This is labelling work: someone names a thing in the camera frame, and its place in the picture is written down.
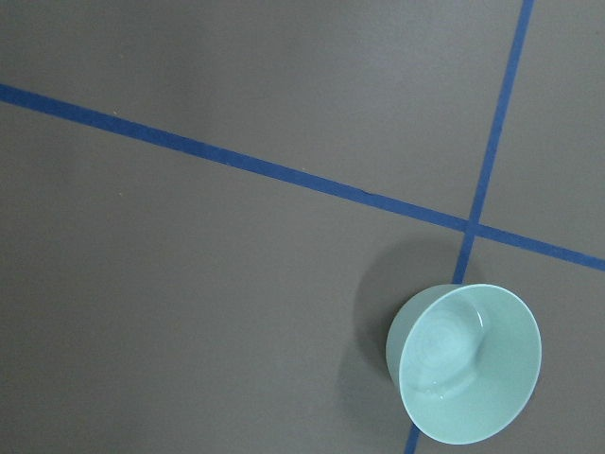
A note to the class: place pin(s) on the mint green ceramic bowl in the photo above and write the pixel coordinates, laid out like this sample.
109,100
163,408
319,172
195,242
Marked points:
464,359

